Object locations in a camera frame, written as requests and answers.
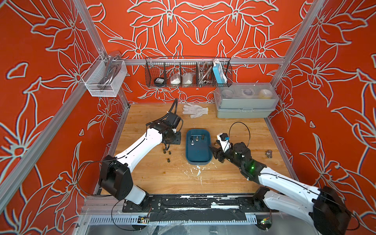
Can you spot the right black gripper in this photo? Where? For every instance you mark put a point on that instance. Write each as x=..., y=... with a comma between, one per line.
x=220, y=153

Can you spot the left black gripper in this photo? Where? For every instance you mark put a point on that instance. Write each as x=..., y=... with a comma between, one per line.
x=177, y=141

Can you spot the teal plastic storage box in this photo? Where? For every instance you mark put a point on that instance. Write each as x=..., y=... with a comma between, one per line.
x=199, y=153

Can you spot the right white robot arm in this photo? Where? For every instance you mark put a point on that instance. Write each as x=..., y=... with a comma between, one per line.
x=322, y=208

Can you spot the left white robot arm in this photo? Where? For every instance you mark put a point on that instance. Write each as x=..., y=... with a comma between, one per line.
x=115, y=173

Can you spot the grey lidded storage container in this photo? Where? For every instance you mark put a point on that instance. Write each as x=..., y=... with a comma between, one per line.
x=245, y=100

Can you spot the blue white box in basket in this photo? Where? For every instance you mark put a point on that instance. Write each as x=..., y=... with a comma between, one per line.
x=217, y=70

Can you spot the small metal object far right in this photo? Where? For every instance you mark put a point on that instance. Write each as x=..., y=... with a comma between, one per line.
x=269, y=153

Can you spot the white knit glove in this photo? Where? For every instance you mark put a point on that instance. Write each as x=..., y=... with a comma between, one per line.
x=194, y=111

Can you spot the black item in basket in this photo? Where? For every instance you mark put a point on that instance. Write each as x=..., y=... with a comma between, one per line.
x=159, y=82

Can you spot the white bag in basket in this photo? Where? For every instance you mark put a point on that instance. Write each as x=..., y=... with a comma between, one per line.
x=175, y=79
x=187, y=79

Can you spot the metal tongs in basket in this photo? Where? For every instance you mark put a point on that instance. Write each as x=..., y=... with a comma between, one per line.
x=203, y=73

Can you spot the metal tool in clear bin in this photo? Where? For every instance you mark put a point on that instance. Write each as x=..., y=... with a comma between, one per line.
x=112, y=69

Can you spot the black wire wall basket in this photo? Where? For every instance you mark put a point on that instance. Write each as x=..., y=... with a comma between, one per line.
x=165, y=67

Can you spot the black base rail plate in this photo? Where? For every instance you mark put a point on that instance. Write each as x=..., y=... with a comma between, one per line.
x=204, y=208

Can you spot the clear plastic wall bin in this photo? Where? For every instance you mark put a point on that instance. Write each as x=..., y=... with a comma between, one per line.
x=96, y=73

